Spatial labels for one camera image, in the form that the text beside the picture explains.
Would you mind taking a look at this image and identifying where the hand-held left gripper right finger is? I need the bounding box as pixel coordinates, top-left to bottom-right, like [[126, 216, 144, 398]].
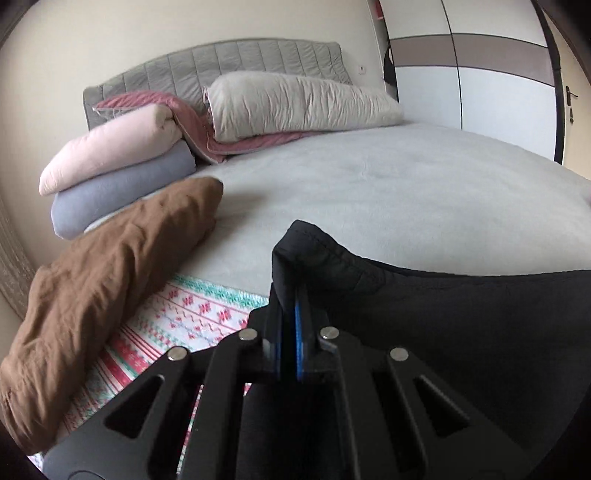
[[293, 295, 551, 480]]

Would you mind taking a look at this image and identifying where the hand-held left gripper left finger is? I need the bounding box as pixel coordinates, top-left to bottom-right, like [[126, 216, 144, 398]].
[[44, 286, 289, 480]]

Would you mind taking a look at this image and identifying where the black jacket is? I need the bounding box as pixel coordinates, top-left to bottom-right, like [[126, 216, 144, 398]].
[[240, 220, 591, 480]]

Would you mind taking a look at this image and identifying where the patterned bed sheet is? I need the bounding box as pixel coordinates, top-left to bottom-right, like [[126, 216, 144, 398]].
[[28, 274, 271, 468]]

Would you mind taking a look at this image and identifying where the grey bed blanket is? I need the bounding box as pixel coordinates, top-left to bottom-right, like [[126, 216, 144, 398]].
[[85, 121, 591, 299]]

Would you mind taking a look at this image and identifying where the brown pillow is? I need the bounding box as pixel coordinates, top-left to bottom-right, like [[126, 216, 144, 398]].
[[0, 176, 225, 456]]

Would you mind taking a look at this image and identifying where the lavender grey pillow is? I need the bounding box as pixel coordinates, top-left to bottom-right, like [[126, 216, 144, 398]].
[[51, 141, 198, 240]]

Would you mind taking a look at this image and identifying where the white crinkled pillow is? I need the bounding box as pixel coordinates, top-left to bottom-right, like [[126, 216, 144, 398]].
[[203, 71, 405, 143]]

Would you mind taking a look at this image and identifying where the pink quilted blanket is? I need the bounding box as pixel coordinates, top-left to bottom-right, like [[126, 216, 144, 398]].
[[95, 91, 324, 165]]

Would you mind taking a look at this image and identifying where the pink folded pillow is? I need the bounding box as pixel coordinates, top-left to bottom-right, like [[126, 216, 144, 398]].
[[38, 104, 184, 196]]

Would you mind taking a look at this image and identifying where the black hanging item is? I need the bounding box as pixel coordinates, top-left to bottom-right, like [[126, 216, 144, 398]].
[[382, 44, 399, 100]]

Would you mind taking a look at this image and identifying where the grey padded headboard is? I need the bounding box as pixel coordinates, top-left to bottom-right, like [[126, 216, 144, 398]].
[[83, 39, 354, 133]]

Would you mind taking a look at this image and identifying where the white and taupe wardrobe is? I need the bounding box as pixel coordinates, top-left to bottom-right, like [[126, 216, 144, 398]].
[[376, 0, 567, 165]]

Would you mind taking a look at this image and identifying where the white door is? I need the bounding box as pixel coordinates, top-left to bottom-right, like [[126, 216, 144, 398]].
[[531, 0, 591, 197]]

